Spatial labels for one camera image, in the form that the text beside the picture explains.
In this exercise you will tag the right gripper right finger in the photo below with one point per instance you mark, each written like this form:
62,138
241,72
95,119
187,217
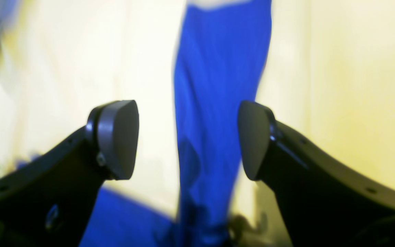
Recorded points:
323,202

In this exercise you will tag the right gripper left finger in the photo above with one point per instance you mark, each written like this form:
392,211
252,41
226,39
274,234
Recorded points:
48,203

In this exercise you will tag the navy blue long-sleeve shirt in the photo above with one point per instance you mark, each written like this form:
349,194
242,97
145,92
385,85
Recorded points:
222,53

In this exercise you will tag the yellow table cloth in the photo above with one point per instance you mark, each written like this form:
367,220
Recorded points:
329,74

